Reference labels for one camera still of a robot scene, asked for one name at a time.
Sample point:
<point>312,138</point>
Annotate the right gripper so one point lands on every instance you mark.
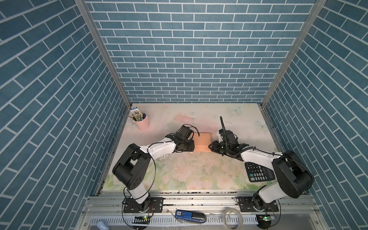
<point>214,146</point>

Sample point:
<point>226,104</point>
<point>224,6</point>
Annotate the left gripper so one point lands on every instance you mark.
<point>191,146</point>

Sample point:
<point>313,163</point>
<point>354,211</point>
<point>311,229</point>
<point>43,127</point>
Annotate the pink paper box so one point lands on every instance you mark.
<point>202,142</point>

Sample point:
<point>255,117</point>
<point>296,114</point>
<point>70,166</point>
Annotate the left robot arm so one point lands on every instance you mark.
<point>132,166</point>

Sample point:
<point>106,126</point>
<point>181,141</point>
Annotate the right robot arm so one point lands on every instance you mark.
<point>289,174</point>

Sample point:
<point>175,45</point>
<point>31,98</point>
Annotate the black calculator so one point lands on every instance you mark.
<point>257,173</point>

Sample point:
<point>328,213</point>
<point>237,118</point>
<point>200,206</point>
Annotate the pink pen cup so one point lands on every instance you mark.
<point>143,124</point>

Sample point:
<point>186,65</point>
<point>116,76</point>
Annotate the blue handheld device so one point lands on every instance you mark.
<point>191,216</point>

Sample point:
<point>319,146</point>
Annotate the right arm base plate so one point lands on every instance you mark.
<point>252,204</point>

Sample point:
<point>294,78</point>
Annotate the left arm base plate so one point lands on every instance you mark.
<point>155,204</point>

